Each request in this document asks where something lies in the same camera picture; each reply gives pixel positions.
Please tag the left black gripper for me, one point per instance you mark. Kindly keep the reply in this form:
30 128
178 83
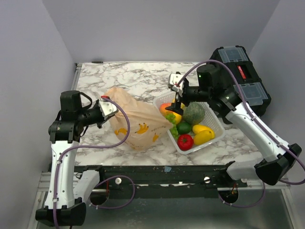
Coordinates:
103 120

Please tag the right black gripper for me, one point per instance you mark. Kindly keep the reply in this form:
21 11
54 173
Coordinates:
175 107

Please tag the green grape bunch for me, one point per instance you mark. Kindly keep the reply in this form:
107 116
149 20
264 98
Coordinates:
171 118

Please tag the orange banana-print plastic bag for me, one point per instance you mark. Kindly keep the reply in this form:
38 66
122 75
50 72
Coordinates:
146 122

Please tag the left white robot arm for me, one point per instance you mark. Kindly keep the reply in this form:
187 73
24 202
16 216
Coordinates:
65 204

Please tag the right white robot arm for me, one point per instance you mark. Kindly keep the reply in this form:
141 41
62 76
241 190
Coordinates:
278 156

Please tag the yellow lemon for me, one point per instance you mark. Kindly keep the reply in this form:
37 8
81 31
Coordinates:
177 118

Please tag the orange peach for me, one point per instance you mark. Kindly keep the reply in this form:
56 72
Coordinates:
163 110

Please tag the green netted melon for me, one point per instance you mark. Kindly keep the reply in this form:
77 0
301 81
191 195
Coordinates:
194 113

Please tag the yellow mango back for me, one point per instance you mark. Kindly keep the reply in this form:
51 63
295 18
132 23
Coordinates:
198 128

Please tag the yellow mango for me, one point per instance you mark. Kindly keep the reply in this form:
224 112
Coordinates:
203 137
198 128

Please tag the red tomato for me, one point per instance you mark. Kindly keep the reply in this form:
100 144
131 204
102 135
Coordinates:
185 142

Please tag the white plastic basket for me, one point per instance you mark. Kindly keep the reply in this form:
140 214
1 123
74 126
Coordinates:
212 122

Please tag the yellow mango front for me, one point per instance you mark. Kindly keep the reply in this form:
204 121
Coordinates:
203 137

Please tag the black tool box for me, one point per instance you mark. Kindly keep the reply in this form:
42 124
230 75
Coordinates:
238 61

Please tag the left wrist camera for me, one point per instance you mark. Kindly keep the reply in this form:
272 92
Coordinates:
107 107

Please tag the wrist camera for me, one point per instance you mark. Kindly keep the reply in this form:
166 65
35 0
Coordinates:
176 83
107 107

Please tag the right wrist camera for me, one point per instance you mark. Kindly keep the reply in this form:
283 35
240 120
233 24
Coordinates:
176 83

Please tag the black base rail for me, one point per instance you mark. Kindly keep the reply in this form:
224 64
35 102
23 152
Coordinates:
163 181

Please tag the aluminium frame rail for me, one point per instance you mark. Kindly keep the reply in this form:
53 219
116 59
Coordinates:
44 182

